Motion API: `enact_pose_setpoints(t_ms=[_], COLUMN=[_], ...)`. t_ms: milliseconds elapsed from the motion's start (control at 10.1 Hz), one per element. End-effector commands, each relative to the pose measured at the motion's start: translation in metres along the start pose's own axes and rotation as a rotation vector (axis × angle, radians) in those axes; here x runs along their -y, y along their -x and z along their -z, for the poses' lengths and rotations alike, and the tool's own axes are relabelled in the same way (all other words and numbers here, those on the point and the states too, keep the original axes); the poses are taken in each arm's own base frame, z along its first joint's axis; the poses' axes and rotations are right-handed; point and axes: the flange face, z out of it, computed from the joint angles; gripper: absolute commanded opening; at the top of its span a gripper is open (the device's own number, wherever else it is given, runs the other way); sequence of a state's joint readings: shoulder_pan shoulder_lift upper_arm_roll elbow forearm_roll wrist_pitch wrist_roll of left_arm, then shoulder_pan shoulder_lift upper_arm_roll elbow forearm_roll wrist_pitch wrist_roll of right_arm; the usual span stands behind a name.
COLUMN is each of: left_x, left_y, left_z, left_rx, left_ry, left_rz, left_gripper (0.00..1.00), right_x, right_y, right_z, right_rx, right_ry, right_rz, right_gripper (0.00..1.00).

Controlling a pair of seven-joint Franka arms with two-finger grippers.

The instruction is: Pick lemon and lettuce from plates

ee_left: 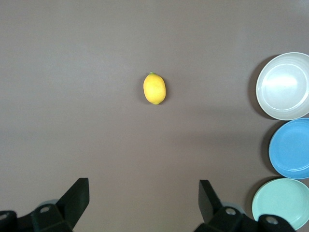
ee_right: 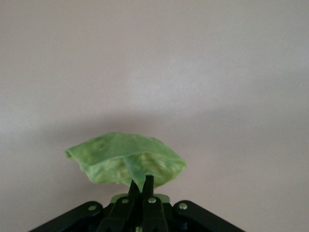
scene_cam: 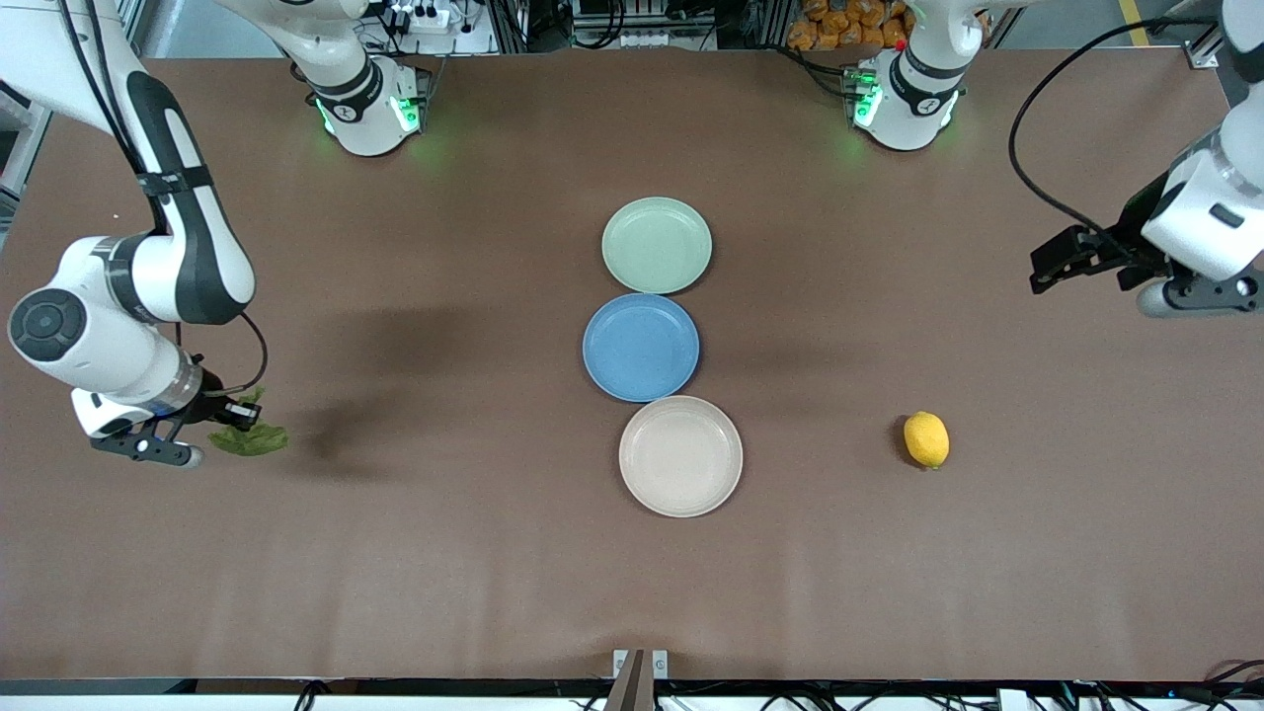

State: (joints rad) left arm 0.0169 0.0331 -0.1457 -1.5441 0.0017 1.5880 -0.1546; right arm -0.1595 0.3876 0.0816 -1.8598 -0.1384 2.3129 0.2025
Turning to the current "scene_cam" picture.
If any green lettuce leaf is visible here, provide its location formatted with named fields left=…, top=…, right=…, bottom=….
left=207, top=387, right=290, bottom=457

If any yellow lemon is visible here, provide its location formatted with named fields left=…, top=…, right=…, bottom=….
left=904, top=411, right=951, bottom=471

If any bag of orange snacks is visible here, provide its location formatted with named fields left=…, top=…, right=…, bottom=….
left=787, top=0, right=914, bottom=50

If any blue round plate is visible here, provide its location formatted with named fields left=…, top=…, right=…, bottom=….
left=582, top=292, right=701, bottom=404

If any light green round plate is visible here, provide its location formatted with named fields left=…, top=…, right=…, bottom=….
left=601, top=197, right=713, bottom=295

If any white power strip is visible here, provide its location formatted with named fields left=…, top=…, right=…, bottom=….
left=390, top=0, right=457, bottom=33

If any beige round plate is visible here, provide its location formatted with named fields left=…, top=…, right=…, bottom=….
left=618, top=395, right=745, bottom=519

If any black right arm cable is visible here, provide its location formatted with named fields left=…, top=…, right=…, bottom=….
left=57, top=0, right=270, bottom=398

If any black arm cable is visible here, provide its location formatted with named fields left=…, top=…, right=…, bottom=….
left=1008, top=14, right=1225, bottom=253
left=57, top=0, right=270, bottom=398

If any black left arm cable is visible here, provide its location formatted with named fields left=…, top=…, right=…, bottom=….
left=1008, top=14, right=1225, bottom=253

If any aluminium frame profile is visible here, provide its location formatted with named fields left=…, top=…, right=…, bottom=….
left=0, top=84, right=50, bottom=233
left=1145, top=0, right=1235, bottom=70

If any metal table edge bracket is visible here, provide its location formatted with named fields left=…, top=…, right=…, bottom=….
left=612, top=649, right=670, bottom=711

